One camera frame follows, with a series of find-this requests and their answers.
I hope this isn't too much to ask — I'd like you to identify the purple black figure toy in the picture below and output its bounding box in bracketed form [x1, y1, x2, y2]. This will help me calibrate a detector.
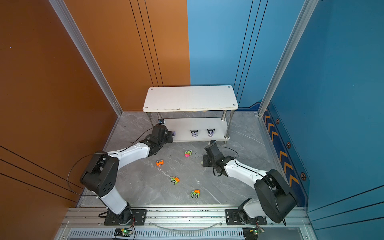
[191, 130, 199, 138]

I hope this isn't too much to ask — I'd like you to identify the green pink toy car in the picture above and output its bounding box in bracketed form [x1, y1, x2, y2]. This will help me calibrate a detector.
[185, 150, 193, 158]

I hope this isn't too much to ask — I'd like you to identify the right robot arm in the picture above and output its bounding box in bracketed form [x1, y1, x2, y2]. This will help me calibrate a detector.
[202, 140, 298, 225]

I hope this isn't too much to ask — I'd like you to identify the left aluminium corner post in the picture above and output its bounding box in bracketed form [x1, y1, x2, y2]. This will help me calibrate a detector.
[49, 0, 123, 117]

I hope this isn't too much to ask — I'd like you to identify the aluminium corner post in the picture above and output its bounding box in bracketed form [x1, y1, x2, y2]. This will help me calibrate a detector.
[49, 0, 123, 117]
[258, 0, 319, 117]

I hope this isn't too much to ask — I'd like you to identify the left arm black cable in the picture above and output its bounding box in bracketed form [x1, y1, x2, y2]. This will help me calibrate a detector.
[66, 127, 154, 197]

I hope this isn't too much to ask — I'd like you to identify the right aluminium corner post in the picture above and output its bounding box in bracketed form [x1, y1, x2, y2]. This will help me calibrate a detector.
[258, 0, 319, 117]

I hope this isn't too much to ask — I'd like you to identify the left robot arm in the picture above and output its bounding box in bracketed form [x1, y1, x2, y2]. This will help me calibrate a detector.
[80, 124, 173, 225]

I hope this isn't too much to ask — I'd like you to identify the orange green toy car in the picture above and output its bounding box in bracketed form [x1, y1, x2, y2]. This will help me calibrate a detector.
[170, 176, 180, 185]

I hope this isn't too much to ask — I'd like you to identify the circuit board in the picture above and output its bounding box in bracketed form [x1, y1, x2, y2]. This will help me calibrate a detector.
[243, 228, 265, 240]
[114, 228, 135, 240]

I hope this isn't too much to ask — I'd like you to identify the left circuit board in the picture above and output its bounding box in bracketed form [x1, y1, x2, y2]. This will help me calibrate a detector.
[114, 228, 135, 240]

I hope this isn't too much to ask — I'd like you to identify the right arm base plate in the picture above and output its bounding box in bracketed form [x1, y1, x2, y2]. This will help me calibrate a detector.
[225, 209, 267, 226]

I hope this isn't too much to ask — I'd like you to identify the green orange toy truck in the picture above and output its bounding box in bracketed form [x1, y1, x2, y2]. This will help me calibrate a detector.
[191, 190, 200, 199]

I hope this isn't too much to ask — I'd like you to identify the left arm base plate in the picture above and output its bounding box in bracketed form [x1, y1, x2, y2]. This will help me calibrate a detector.
[104, 209, 147, 226]

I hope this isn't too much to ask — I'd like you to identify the white two-tier shelf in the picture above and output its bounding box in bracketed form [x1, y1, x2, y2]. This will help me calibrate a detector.
[143, 85, 239, 142]

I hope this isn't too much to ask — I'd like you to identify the right circuit board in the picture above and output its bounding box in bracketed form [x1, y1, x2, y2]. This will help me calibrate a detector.
[243, 228, 265, 240]

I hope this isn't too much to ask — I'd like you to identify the black purple Kuromi figure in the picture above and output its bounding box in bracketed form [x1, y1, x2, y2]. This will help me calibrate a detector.
[207, 129, 216, 138]

